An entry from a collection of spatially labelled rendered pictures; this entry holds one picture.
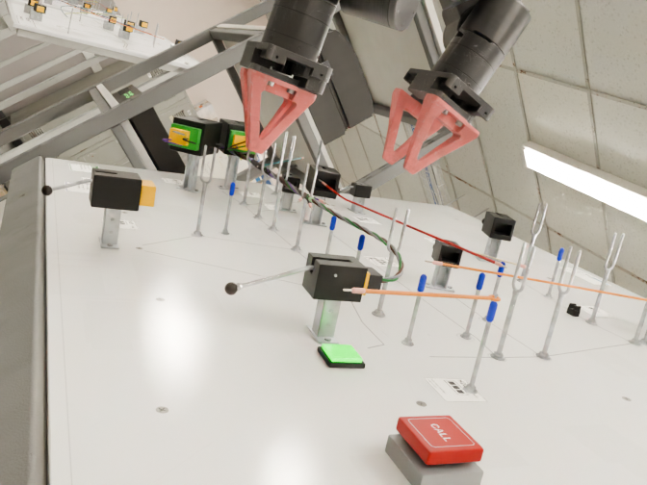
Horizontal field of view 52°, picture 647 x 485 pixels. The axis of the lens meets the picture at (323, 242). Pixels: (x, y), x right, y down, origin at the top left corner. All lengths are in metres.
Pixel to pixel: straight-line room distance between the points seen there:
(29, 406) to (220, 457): 0.15
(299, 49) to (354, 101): 1.16
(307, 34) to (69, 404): 0.38
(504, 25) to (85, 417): 0.53
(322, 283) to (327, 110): 1.10
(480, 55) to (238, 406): 0.42
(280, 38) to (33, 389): 0.37
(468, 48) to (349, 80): 1.08
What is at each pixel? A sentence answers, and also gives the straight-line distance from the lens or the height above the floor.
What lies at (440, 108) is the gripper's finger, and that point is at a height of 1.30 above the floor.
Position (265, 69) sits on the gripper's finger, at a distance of 0.64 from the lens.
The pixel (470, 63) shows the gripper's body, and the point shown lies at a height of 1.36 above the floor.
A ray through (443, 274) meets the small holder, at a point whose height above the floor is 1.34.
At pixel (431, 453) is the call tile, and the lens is 0.52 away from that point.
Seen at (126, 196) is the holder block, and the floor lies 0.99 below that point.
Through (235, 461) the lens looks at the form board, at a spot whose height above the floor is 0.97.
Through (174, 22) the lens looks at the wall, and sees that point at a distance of 8.30.
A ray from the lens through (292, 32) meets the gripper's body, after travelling 0.65.
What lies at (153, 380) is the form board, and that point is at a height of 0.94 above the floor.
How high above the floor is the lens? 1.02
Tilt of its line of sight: 11 degrees up
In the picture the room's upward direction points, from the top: 60 degrees clockwise
